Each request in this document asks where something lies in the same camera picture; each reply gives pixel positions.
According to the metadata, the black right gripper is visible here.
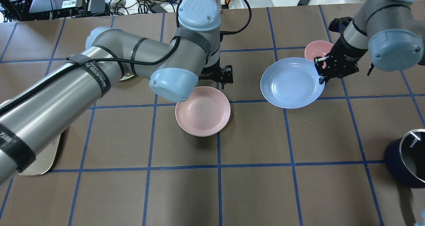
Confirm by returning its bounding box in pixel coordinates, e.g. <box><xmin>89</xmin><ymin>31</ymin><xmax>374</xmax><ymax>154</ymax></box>
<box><xmin>314</xmin><ymin>40</ymin><xmax>367</xmax><ymax>84</ymax></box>

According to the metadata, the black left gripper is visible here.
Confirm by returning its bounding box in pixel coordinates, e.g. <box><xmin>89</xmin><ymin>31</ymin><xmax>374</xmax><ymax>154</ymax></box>
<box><xmin>199</xmin><ymin>62</ymin><xmax>234</xmax><ymax>90</ymax></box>

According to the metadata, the blue plate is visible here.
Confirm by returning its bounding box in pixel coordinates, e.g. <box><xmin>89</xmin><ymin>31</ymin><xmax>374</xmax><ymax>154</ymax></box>
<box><xmin>260</xmin><ymin>57</ymin><xmax>325</xmax><ymax>109</ymax></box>

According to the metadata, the pink plate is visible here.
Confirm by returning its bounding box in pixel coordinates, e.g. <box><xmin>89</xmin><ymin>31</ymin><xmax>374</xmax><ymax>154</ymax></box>
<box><xmin>175</xmin><ymin>86</ymin><xmax>231</xmax><ymax>137</ymax></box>

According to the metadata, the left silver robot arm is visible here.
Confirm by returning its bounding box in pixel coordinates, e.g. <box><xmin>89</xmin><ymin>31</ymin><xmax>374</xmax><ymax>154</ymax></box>
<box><xmin>0</xmin><ymin>0</ymin><xmax>221</xmax><ymax>186</ymax></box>

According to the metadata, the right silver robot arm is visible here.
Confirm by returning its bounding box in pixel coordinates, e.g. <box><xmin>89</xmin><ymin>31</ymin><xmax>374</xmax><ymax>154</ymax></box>
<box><xmin>313</xmin><ymin>0</ymin><xmax>424</xmax><ymax>84</ymax></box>

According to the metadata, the pink bowl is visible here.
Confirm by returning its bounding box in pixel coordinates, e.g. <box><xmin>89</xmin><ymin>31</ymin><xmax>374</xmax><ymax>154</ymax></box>
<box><xmin>304</xmin><ymin>40</ymin><xmax>334</xmax><ymax>61</ymax></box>

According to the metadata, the mint green plate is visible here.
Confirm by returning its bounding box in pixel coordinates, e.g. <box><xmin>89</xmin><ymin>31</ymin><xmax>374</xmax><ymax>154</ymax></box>
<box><xmin>119</xmin><ymin>73</ymin><xmax>135</xmax><ymax>81</ymax></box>

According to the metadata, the dark blue saucepan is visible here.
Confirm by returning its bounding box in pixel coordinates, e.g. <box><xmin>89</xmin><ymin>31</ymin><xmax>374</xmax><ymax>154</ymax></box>
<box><xmin>384</xmin><ymin>129</ymin><xmax>425</xmax><ymax>188</ymax></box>

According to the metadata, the black laptop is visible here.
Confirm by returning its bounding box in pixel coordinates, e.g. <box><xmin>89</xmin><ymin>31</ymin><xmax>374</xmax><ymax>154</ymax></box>
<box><xmin>1</xmin><ymin>0</ymin><xmax>89</xmax><ymax>21</ymax></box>

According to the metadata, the white toaster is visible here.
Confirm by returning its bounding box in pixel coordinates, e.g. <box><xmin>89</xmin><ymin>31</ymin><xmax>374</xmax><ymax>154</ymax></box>
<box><xmin>0</xmin><ymin>98</ymin><xmax>62</xmax><ymax>176</ymax></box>

